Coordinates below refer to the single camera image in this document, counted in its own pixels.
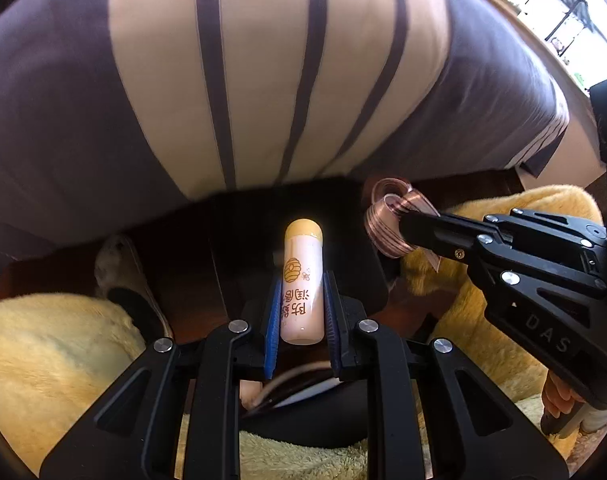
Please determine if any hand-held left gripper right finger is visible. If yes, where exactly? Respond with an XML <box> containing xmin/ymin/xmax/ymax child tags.
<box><xmin>325</xmin><ymin>272</ymin><xmax>569</xmax><ymax>480</ymax></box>

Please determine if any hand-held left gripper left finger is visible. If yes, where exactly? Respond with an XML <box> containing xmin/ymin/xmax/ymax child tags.
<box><xmin>39</xmin><ymin>277</ymin><xmax>281</xmax><ymax>480</ymax></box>

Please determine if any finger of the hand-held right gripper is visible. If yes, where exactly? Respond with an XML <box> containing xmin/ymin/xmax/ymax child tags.
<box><xmin>482</xmin><ymin>207</ymin><xmax>607</xmax><ymax>252</ymax></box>
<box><xmin>400</xmin><ymin>214</ymin><xmax>607</xmax><ymax>302</ymax></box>

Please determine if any pink striped ribbon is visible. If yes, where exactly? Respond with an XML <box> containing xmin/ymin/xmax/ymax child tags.
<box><xmin>362</xmin><ymin>177</ymin><xmax>445</xmax><ymax>275</ymax></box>

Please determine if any cream lip balm tube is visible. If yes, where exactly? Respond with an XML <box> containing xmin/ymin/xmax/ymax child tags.
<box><xmin>279</xmin><ymin>217</ymin><xmax>327</xmax><ymax>346</ymax></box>

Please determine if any person's right hand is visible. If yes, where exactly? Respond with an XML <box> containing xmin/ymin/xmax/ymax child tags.
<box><xmin>541</xmin><ymin>374</ymin><xmax>585</xmax><ymax>415</ymax></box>

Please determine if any white slipper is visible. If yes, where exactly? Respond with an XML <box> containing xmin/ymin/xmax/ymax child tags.
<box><xmin>94</xmin><ymin>234</ymin><xmax>175</xmax><ymax>343</ymax></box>

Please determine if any striped purple bed cover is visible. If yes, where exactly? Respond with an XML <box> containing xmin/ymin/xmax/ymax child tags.
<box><xmin>0</xmin><ymin>0</ymin><xmax>571</xmax><ymax>295</ymax></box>

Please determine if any dark wooden bed frame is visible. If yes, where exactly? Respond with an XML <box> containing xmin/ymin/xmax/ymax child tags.
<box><xmin>363</xmin><ymin>167</ymin><xmax>529</xmax><ymax>211</ymax></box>

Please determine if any black wire rack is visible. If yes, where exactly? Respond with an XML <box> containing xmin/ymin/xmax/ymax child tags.
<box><xmin>488</xmin><ymin>0</ymin><xmax>607</xmax><ymax>83</ymax></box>

